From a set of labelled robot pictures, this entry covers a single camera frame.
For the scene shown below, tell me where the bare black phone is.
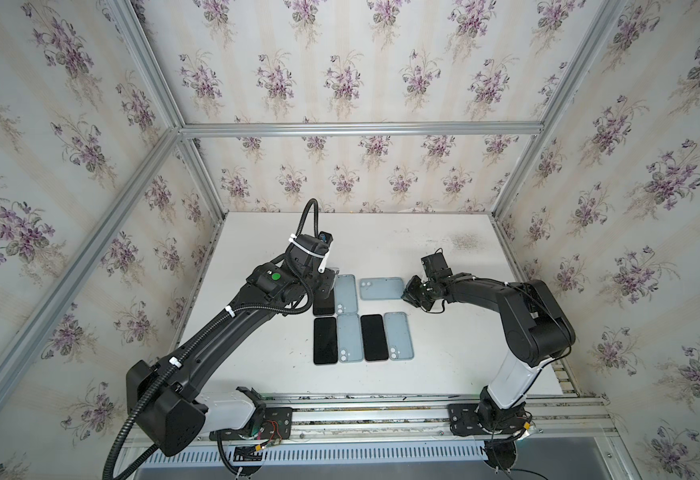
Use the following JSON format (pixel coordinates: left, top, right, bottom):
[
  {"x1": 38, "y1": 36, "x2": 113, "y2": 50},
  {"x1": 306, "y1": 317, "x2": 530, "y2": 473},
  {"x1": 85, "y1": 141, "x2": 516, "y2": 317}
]
[
  {"x1": 313, "y1": 317, "x2": 339, "y2": 365},
  {"x1": 312, "y1": 290, "x2": 336, "y2": 317}
]

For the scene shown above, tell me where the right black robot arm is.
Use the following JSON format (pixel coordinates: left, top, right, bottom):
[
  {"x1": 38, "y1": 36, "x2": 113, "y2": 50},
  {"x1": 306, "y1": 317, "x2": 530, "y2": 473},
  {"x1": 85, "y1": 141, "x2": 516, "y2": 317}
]
[{"x1": 402, "y1": 273, "x2": 576, "y2": 441}]

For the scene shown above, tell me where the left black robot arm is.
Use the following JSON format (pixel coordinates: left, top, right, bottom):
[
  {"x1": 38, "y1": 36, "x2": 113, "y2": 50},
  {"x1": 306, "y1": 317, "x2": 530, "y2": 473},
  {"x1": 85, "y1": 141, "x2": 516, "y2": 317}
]
[{"x1": 117, "y1": 231, "x2": 336, "y2": 456}]

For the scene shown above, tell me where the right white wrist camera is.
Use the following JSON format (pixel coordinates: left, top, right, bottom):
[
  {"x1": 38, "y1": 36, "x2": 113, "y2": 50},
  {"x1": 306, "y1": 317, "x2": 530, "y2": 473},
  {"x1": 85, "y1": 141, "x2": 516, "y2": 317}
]
[{"x1": 421, "y1": 249, "x2": 452, "y2": 281}]

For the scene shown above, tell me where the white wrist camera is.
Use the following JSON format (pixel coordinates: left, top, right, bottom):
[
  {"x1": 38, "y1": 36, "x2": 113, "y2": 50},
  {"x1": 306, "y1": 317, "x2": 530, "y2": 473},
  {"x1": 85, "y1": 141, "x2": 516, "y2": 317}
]
[
  {"x1": 317, "y1": 231, "x2": 333, "y2": 274},
  {"x1": 421, "y1": 249, "x2": 452, "y2": 281}
]

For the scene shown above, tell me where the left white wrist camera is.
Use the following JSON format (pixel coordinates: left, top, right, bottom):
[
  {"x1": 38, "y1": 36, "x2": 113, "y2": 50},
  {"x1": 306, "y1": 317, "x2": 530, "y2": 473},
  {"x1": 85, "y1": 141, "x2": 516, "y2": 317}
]
[{"x1": 317, "y1": 231, "x2": 333, "y2": 274}]

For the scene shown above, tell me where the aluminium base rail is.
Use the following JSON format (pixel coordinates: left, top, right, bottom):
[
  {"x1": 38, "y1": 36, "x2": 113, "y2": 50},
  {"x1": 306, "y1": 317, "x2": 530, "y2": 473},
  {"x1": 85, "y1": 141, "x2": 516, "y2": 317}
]
[{"x1": 118, "y1": 392, "x2": 618, "y2": 448}]

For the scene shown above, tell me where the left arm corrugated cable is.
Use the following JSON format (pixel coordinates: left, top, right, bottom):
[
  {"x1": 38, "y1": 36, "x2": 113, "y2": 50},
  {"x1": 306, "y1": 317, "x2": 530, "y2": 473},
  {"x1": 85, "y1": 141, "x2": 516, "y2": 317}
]
[{"x1": 102, "y1": 198, "x2": 321, "y2": 480}]

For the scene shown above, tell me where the aluminium cage frame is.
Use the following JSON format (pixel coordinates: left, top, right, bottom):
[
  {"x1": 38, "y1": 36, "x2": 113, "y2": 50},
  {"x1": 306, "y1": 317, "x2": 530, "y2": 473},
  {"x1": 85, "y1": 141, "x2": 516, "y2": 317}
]
[{"x1": 0, "y1": 1, "x2": 623, "y2": 411}]

